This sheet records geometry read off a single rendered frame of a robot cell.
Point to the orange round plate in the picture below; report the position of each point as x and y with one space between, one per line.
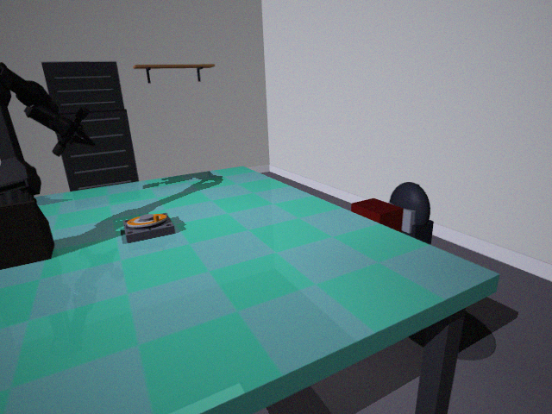
135 223

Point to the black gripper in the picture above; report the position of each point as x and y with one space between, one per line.
61 125

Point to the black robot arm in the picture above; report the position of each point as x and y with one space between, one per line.
19 181

